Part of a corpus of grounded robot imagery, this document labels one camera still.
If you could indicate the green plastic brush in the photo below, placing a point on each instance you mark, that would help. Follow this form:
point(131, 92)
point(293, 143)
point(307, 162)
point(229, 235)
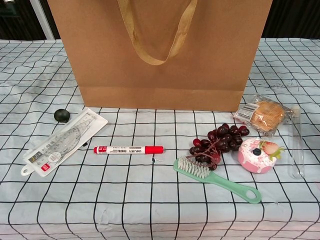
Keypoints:
point(220, 182)

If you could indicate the clear test tube with cork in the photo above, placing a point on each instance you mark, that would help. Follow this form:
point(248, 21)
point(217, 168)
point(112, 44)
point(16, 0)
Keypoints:
point(295, 111)

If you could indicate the pink toy donut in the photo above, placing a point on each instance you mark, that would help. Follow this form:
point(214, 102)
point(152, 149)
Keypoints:
point(252, 160)

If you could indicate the white black checkered tablecloth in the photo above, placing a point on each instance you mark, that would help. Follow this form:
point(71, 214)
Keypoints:
point(125, 200)

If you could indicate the dark red grape bunch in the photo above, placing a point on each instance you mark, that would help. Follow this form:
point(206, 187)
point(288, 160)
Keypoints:
point(225, 140)

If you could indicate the black round knob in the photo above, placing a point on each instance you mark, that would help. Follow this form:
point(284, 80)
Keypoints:
point(62, 115)

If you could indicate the clear ruler set package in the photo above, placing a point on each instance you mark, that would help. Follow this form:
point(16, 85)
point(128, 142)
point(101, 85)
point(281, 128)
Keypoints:
point(62, 142)

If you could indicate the round bread bun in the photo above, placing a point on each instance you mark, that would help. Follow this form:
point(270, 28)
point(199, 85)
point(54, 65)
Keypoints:
point(267, 116)

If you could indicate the brown paper carrier bag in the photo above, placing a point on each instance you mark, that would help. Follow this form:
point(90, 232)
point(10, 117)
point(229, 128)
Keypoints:
point(160, 82)

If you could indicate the white partition post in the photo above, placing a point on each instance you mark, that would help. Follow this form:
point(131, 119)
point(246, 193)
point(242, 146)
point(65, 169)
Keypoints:
point(45, 22)

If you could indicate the red white marker pen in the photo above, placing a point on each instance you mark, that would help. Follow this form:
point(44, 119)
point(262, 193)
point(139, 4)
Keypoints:
point(125, 150)

